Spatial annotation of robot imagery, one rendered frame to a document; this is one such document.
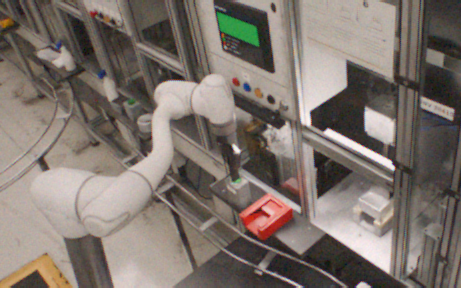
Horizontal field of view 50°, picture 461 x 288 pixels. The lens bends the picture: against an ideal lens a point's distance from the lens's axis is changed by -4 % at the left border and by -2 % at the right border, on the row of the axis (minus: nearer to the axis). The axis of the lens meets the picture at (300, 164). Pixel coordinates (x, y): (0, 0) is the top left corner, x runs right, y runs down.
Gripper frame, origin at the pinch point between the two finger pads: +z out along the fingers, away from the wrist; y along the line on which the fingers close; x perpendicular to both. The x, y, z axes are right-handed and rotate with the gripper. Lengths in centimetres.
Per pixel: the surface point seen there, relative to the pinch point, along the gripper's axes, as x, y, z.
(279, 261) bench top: -0.2, -18.5, 38.7
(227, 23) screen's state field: -7, -3, -59
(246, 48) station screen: -7, -11, -53
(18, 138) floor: 29, 287, 107
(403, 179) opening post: -11, -68, -29
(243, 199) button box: 1.0, -3.9, 11.1
